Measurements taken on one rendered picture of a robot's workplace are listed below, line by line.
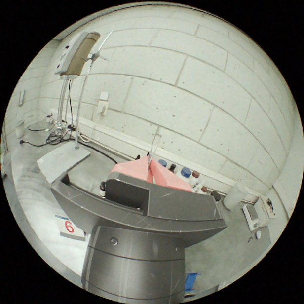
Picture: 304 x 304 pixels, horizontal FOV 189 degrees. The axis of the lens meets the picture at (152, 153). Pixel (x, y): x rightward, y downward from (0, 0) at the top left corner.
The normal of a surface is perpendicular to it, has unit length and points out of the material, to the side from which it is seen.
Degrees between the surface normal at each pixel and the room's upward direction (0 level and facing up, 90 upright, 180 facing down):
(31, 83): 90
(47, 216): 0
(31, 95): 90
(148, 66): 90
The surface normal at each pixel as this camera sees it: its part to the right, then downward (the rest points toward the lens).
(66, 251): 0.32, -0.83
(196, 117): -0.22, 0.40
